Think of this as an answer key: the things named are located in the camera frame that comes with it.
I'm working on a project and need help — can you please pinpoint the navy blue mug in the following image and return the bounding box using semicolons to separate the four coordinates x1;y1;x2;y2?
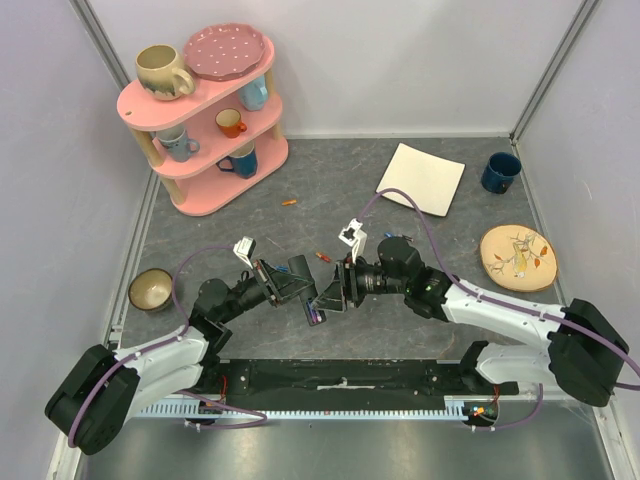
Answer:
481;152;522;194

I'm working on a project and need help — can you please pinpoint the pink three-tier shelf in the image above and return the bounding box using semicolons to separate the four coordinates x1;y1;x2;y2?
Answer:
117;38;289;216

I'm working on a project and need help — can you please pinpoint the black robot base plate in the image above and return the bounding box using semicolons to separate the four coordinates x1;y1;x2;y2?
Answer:
191;359;519;410

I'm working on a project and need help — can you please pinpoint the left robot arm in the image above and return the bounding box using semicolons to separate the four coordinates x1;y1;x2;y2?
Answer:
44;255;315;455

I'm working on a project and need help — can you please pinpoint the grey blue mug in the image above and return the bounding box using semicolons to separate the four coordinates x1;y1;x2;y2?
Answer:
155;124;200;163

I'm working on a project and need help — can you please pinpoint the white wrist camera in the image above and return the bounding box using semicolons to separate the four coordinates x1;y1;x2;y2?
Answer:
233;236;256;269
338;218;368;262

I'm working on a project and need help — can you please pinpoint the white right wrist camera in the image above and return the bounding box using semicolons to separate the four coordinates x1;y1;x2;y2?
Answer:
338;218;368;262

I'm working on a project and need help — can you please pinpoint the beige ceramic mug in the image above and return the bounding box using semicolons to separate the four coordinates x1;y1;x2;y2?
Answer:
135;44;196;101

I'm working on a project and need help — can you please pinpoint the slotted cable duct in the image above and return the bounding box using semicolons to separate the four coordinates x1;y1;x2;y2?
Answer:
135;395;497;422

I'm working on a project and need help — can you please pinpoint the orange mug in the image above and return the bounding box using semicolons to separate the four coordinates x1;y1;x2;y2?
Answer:
215;108;247;139

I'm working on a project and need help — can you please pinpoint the dark teal mug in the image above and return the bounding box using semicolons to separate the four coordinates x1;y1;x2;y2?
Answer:
216;142;258;179

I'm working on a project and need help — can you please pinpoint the orange red battery upper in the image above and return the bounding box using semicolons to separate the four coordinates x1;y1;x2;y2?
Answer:
315;252;332;263

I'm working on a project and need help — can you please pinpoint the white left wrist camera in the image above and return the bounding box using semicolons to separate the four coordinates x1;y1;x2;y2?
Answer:
233;236;256;269

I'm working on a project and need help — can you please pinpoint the black remote control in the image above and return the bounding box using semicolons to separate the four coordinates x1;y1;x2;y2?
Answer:
287;253;327;329

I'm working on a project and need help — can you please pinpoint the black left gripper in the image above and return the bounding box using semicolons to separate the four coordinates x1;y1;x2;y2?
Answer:
219;257;315;323

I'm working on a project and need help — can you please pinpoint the white square plate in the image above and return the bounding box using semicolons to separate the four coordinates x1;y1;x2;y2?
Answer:
376;143;465;217

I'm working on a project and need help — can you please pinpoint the light blue mug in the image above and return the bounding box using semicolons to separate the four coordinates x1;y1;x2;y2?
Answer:
237;75;269;111

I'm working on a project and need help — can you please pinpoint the brown ceramic bowl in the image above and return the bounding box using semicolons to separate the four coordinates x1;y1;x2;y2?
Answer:
128;268;173;313

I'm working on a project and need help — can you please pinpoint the pink dotted plate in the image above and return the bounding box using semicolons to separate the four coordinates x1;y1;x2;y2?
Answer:
183;23;266;82

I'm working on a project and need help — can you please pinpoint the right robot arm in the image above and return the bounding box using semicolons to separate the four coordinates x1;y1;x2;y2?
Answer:
313;237;629;407

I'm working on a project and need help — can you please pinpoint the round wooden bird plate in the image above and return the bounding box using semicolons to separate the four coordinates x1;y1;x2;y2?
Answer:
479;224;558;293

